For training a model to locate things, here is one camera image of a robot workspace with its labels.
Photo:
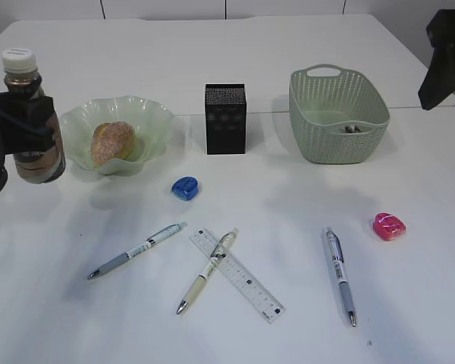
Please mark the green wavy glass plate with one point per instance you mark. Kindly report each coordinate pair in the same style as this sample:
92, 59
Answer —
150, 120

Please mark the blue pencil sharpener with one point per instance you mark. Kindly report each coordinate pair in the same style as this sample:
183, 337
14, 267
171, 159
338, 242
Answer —
186, 188

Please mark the beige grip pen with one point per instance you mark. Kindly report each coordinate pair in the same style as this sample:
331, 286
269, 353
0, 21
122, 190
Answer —
202, 278

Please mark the Nescafe coffee bottle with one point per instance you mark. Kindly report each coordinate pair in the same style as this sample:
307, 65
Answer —
24, 81

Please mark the sugar-dusted bread roll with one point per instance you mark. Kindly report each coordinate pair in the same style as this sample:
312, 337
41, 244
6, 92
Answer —
111, 140

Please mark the grey grip white pen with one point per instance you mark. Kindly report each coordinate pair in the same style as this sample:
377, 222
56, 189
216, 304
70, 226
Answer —
343, 286

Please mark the grey paper ball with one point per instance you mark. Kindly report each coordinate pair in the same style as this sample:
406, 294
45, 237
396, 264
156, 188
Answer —
351, 128

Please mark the pink pencil sharpener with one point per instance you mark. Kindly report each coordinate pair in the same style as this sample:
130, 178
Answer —
388, 227

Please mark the black pen holder box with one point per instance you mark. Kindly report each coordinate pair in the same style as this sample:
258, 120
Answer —
225, 112

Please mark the green plastic woven basket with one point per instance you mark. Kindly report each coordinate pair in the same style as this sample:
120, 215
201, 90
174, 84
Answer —
323, 98

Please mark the blue-grey grip pen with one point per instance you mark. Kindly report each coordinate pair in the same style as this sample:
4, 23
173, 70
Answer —
126, 256

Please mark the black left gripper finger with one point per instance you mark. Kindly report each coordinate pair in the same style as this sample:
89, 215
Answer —
24, 124

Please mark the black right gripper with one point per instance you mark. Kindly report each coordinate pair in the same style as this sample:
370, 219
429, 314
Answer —
439, 81

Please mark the clear plastic ruler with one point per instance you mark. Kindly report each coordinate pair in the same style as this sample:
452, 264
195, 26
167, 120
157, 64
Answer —
238, 275

